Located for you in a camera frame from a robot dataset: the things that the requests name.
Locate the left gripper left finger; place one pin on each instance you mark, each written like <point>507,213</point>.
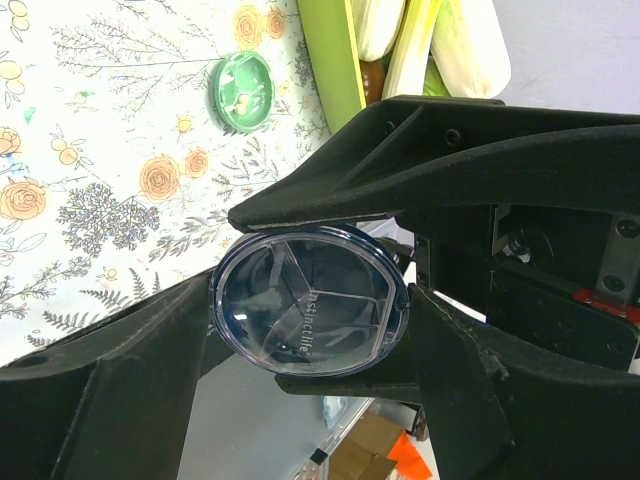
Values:
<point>113,401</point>

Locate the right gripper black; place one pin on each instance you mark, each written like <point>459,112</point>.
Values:
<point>564,280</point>

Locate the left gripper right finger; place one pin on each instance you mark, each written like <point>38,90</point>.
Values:
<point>498,407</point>

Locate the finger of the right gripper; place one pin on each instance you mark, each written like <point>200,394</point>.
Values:
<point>412,152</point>

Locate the blue round pill box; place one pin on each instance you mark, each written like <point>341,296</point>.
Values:
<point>321,301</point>

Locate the napa cabbage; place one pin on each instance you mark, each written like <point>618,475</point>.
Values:
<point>465,40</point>
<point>376,25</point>

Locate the green vegetable basket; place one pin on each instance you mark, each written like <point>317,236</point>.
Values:
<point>330,38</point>

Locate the green round pill box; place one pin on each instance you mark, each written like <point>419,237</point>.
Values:
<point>242,91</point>

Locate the floral table mat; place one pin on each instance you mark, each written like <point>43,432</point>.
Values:
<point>116,171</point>

